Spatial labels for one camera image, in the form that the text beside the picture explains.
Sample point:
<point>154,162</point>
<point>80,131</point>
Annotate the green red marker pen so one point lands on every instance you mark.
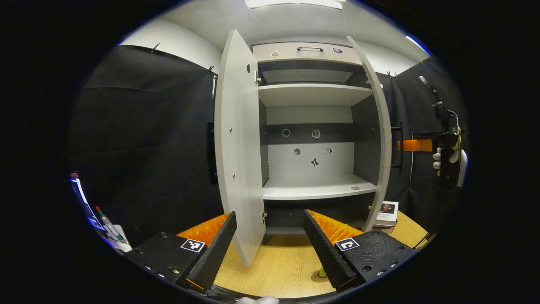
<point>109,223</point>

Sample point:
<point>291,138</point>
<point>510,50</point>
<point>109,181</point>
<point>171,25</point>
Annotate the black backdrop cloth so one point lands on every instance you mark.
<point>139,139</point>

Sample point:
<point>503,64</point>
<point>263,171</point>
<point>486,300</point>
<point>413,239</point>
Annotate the long ceiling light panel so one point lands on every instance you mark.
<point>293,3</point>

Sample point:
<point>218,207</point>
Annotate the round wooden coaster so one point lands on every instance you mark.
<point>316,277</point>

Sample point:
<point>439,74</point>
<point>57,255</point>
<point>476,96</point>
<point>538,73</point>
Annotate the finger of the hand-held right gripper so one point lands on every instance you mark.
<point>415,145</point>

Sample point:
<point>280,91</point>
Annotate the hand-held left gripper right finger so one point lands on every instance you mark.
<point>325,253</point>

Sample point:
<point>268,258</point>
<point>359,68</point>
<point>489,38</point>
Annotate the computer monitor screen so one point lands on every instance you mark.
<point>84,200</point>

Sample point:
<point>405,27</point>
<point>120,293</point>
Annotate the cabinet door grey stickers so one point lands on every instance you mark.
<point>386,139</point>

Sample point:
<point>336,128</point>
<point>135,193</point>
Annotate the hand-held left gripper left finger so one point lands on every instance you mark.
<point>215,253</point>

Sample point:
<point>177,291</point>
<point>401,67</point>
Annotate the green label plastic bottle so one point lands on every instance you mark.
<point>322,272</point>

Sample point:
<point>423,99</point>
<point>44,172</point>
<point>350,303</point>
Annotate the grey white cabinet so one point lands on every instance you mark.
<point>312,95</point>

